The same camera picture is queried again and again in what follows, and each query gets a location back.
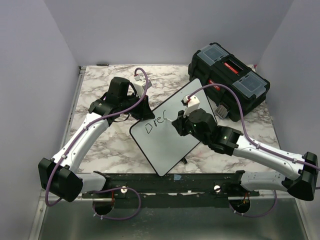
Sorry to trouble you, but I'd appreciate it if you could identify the white whiteboard black frame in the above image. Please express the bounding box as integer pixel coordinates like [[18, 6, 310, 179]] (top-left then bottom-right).
[[129, 79, 202, 177]]

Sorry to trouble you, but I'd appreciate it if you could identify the black red toolbox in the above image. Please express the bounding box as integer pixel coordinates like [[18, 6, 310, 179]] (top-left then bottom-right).
[[188, 42, 270, 122]]

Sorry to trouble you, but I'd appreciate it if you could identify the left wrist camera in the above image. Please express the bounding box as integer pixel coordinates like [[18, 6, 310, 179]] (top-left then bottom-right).
[[133, 74, 152, 97]]

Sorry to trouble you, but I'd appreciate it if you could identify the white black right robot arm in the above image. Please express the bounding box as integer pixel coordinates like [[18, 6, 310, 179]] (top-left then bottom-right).
[[171, 108, 319, 201]]

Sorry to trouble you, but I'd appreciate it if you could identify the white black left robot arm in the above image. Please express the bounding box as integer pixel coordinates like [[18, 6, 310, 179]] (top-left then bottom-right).
[[38, 75, 155, 202]]

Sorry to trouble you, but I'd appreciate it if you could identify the aluminium side rail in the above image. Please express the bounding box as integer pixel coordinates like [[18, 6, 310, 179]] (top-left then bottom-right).
[[56, 65, 87, 151]]

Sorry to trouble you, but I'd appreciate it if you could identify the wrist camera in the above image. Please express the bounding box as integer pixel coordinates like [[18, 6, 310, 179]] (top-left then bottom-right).
[[133, 74, 152, 97], [181, 95, 200, 118]]

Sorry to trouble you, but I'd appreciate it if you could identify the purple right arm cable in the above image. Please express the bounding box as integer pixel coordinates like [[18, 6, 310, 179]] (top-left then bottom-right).
[[183, 84, 320, 217]]

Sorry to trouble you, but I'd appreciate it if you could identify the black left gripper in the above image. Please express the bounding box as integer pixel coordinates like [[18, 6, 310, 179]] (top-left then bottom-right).
[[119, 92, 155, 120]]

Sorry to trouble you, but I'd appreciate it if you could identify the blue tape piece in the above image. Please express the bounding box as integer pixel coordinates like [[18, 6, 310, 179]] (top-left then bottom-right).
[[173, 174, 182, 181]]

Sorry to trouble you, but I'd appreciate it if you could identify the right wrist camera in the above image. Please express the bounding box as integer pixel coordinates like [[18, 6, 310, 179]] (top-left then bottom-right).
[[181, 95, 200, 118]]

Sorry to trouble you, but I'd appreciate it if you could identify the black mounting base bar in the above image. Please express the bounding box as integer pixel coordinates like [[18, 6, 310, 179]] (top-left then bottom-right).
[[82, 170, 259, 209]]

